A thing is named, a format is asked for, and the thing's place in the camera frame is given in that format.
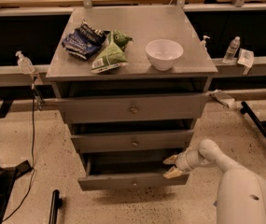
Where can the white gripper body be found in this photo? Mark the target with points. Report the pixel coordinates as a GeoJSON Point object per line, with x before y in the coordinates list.
{"type": "Point", "coordinates": [181, 162]}

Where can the grey middle drawer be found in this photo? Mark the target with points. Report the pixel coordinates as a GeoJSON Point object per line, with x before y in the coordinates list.
{"type": "Point", "coordinates": [105, 142]}

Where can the green chip bag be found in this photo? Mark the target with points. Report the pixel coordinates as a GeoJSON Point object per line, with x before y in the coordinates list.
{"type": "Point", "coordinates": [112, 56]}

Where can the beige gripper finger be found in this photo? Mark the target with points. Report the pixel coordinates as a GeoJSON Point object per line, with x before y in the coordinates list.
{"type": "Point", "coordinates": [173, 172]}
{"type": "Point", "coordinates": [170, 160]}

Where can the grey drawer cabinet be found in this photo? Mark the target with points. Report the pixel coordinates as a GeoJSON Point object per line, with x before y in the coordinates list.
{"type": "Point", "coordinates": [72, 78]}

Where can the blue chip bag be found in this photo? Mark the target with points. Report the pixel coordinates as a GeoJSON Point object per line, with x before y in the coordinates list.
{"type": "Point", "coordinates": [84, 41]}

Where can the grey top drawer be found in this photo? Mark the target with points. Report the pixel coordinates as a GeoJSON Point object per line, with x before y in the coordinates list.
{"type": "Point", "coordinates": [132, 108]}

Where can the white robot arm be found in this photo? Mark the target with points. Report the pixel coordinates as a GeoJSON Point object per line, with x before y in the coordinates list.
{"type": "Point", "coordinates": [241, 194]}

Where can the white wipes packet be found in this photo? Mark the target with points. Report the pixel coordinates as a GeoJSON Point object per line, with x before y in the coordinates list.
{"type": "Point", "coordinates": [246, 60]}

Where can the black bar on floor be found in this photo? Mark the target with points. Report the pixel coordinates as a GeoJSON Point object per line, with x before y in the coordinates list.
{"type": "Point", "coordinates": [56, 203]}

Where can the hand sanitizer pump bottle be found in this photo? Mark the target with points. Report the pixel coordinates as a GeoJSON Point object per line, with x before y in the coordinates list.
{"type": "Point", "coordinates": [24, 63]}

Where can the small pump bottle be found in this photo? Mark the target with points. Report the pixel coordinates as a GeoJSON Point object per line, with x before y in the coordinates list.
{"type": "Point", "coordinates": [204, 41]}

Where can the green plush toy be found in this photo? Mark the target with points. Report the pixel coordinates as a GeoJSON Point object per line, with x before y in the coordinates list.
{"type": "Point", "coordinates": [120, 39]}

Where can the grey bottom drawer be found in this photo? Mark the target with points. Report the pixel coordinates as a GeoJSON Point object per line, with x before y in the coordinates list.
{"type": "Point", "coordinates": [141, 170]}

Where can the folded cloth on rail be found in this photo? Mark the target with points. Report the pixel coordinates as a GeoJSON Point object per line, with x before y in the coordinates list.
{"type": "Point", "coordinates": [223, 98]}

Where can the clear water bottle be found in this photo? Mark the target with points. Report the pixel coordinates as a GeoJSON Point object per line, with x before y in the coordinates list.
{"type": "Point", "coordinates": [231, 50]}

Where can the white bowl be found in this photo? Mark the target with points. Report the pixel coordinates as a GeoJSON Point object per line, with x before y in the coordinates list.
{"type": "Point", "coordinates": [163, 54]}

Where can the grey drawer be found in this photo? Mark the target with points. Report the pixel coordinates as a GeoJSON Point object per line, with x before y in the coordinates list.
{"type": "Point", "coordinates": [105, 142]}
{"type": "Point", "coordinates": [132, 108]}
{"type": "Point", "coordinates": [141, 170]}

